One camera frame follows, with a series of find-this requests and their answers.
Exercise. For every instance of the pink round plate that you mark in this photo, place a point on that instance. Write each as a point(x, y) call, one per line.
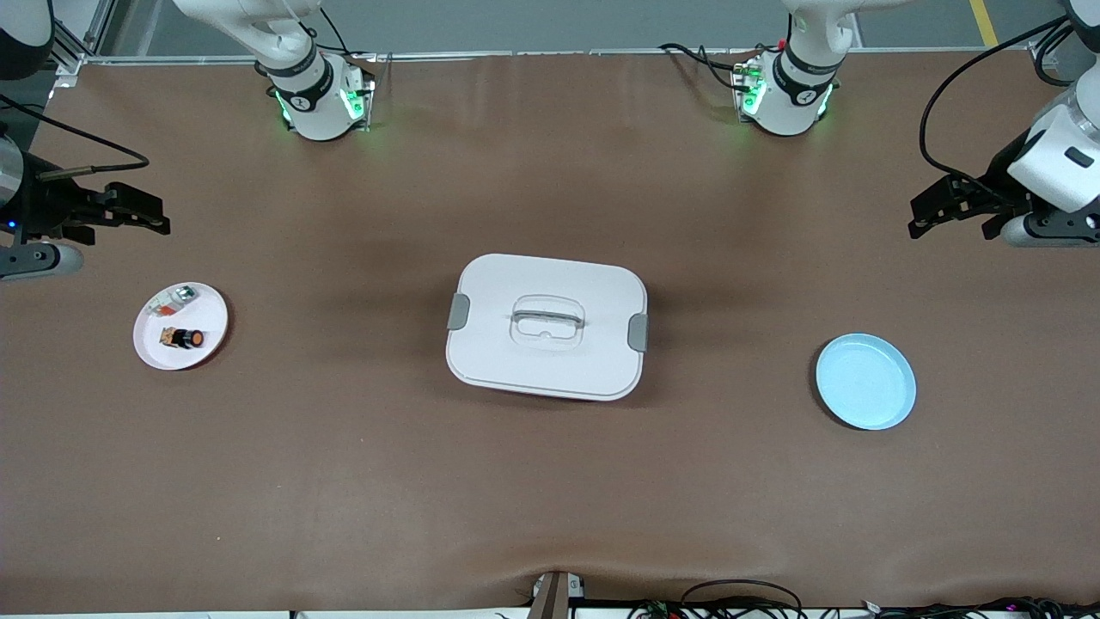
point(193, 357)

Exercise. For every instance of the orange push button switch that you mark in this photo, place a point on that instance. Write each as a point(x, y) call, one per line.
point(185, 339)

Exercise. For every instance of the white storage box lid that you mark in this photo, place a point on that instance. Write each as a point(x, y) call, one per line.
point(550, 361)

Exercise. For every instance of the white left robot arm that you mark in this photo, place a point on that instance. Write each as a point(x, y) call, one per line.
point(799, 94)

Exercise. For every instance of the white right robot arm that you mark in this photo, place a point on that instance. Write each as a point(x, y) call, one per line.
point(318, 103)

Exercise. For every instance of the light blue round plate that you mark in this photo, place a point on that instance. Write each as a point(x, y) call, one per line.
point(866, 383)

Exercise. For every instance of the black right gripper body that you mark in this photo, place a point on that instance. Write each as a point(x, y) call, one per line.
point(45, 209)

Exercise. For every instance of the aluminium frame profile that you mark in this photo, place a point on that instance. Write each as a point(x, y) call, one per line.
point(82, 56)

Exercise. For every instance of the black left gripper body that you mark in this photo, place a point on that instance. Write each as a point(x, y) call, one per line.
point(994, 188)

